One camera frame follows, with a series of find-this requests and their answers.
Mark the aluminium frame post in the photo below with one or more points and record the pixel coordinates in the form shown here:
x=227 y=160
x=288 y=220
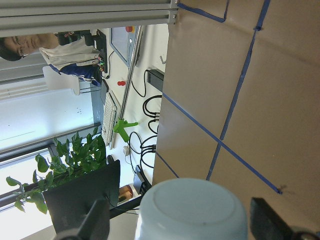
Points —
x=27 y=17

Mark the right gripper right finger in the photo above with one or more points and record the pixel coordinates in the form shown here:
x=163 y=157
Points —
x=266 y=224

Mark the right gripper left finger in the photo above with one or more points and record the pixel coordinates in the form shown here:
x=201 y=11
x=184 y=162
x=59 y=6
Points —
x=96 y=225

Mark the green potted plant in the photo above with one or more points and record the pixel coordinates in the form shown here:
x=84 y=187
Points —
x=75 y=157

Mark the light blue cup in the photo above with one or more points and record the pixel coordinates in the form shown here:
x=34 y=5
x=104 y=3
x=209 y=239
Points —
x=191 y=209

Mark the white keyboard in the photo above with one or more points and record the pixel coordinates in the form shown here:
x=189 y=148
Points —
x=110 y=118

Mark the person in blue jacket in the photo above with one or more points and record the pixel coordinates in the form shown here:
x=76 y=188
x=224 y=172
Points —
x=75 y=58

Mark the green grabber tool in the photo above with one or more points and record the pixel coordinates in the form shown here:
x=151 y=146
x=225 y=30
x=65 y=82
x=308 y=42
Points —
x=122 y=124

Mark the black monitor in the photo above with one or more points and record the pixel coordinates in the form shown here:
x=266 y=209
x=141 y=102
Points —
x=70 y=202

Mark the blue teach pendant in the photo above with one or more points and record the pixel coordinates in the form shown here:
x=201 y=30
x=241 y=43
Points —
x=122 y=41

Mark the black power adapter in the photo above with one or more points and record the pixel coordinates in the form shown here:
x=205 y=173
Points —
x=155 y=78

